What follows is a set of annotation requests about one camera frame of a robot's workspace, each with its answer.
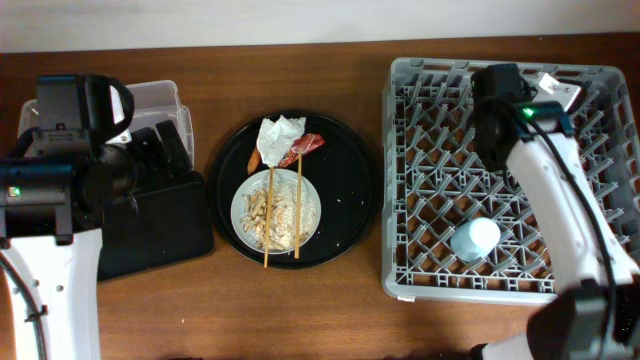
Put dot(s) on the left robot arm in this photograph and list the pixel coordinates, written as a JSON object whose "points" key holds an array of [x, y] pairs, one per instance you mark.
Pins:
{"points": [[100, 184]]}

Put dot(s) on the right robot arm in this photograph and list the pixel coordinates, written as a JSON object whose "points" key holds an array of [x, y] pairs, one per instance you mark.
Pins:
{"points": [[595, 314]]}

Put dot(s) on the light blue cup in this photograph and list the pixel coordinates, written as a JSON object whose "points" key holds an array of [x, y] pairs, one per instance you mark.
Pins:
{"points": [[475, 239]]}

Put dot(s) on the wooden chopstick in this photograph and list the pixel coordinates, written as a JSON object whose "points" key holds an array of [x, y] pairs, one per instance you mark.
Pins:
{"points": [[268, 217], [298, 207]]}

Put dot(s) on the red snack wrapper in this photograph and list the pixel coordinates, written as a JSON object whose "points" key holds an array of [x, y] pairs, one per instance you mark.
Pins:
{"points": [[306, 144]]}

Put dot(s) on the crumpled white napkin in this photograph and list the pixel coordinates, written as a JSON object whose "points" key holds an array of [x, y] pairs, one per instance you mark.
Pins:
{"points": [[275, 138]]}

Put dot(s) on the clear plastic bin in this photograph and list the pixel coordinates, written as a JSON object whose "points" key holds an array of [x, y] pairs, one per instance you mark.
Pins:
{"points": [[80, 115]]}

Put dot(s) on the grey dishwasher rack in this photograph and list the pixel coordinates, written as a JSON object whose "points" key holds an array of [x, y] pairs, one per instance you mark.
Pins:
{"points": [[435, 182]]}

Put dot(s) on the round black tray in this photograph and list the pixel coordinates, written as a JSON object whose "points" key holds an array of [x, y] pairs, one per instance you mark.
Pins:
{"points": [[343, 172]]}

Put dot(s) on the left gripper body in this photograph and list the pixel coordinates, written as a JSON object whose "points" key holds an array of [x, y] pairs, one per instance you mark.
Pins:
{"points": [[151, 160]]}

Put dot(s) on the white plate with food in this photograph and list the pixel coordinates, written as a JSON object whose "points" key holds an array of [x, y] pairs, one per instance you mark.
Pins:
{"points": [[248, 211]]}

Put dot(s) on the black rectangular tray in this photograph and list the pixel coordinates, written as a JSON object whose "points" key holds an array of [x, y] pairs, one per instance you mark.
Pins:
{"points": [[156, 228]]}

